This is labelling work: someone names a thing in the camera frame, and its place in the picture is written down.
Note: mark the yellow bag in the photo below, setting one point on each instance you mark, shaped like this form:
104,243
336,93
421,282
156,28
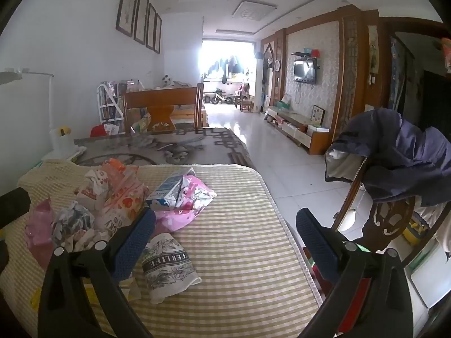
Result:
413,234

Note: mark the grey crumpled wrapper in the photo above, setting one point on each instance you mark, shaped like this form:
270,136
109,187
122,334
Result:
72,218

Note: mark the white desk lamp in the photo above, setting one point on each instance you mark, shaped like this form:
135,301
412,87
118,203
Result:
60,144

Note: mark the red cloth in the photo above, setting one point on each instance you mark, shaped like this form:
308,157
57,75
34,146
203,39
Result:
98,131

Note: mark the wall television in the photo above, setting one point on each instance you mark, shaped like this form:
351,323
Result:
304,71

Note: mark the heart printed plastic bag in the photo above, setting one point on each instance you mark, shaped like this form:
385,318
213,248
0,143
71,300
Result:
119,204

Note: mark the small wooden stool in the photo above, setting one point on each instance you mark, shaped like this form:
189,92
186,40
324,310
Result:
246,105

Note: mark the red bin with green rim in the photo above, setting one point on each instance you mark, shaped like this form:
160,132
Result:
363,295

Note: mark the white red paper wrapper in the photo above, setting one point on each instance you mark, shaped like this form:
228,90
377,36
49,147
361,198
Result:
90,190

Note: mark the yellow white striped mat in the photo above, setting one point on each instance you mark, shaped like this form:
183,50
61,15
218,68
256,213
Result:
229,253

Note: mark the blue white milk carton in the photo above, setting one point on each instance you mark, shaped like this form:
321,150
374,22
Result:
167,190

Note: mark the white balance bike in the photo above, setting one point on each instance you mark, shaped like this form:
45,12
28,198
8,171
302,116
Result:
218,98

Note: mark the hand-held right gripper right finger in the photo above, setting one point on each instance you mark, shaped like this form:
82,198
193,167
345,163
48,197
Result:
315,246

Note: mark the pink snack wrapper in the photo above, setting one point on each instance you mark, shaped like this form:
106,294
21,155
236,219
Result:
197,193

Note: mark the red lantern decoration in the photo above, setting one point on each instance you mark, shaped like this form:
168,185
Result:
446,52

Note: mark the wooden television cabinet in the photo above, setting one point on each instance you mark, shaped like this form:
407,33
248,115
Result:
303,130

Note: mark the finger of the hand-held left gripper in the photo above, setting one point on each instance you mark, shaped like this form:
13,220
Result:
16,202

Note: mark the pink plastic bag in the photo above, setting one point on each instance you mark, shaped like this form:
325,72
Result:
38,229

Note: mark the carved wooden chair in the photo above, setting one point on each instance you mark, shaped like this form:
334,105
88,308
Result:
391,218

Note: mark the small framed picture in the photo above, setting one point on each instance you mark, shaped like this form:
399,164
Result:
318,115

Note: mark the small yellow object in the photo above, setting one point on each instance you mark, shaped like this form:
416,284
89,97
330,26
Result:
64,131

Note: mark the wooden chair with dark jacket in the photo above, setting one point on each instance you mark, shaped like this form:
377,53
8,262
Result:
387,148

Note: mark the framed wall picture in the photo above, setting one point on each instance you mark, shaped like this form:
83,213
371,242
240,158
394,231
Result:
127,3
150,26
158,34
141,17

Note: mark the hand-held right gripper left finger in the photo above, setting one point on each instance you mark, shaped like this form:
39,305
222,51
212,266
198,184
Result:
135,239

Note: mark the wall shelf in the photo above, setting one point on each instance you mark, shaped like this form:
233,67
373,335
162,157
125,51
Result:
306,54

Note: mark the plain wooden chair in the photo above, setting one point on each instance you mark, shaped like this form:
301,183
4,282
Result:
158,95

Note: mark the grey patterned tablecloth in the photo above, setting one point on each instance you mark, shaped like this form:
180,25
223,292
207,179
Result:
197,148

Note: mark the square ceiling light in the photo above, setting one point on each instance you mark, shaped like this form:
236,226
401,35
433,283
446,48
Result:
253,10

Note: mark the hanging clothes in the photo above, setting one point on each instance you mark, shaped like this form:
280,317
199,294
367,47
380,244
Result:
227,68

